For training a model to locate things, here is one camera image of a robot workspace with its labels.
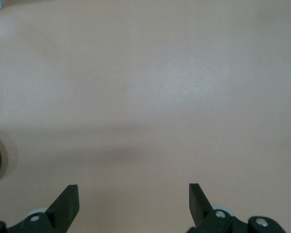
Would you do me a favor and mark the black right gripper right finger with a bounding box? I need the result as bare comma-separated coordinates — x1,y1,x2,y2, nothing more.
186,183,287,233

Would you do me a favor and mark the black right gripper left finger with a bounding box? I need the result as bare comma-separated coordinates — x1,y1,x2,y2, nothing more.
0,184,81,233

